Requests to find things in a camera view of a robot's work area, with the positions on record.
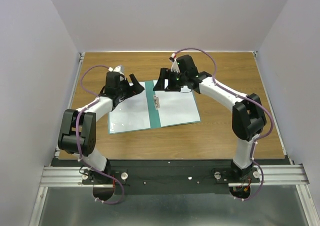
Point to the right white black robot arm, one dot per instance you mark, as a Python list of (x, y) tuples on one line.
[(247, 114)]

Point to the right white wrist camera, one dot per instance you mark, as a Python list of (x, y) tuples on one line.
[(174, 67)]

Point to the right table edge rail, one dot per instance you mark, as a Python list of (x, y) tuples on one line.
[(255, 54)]

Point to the table edge rail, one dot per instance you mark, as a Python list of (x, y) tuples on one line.
[(255, 54), (64, 82)]

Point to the aluminium extrusion rail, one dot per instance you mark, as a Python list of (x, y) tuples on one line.
[(270, 174)]

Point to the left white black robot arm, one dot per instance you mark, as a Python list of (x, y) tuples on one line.
[(78, 131)]

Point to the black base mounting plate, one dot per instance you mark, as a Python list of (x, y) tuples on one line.
[(172, 177)]

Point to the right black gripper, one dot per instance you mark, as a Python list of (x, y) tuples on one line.
[(164, 75)]

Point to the teal paper folder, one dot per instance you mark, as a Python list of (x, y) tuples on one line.
[(153, 113)]

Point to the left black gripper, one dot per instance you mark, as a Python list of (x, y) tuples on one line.
[(135, 89)]

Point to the white paper sheet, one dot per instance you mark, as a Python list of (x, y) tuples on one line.
[(176, 108), (130, 115)]

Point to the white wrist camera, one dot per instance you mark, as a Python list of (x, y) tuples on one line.
[(120, 69), (174, 67)]

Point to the metal folder clip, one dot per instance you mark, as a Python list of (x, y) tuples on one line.
[(156, 102)]

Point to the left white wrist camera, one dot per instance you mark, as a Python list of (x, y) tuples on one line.
[(120, 69)]

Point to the left table edge rail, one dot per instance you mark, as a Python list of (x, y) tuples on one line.
[(64, 82)]

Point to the metal sheet front panel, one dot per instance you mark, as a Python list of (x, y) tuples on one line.
[(273, 206)]

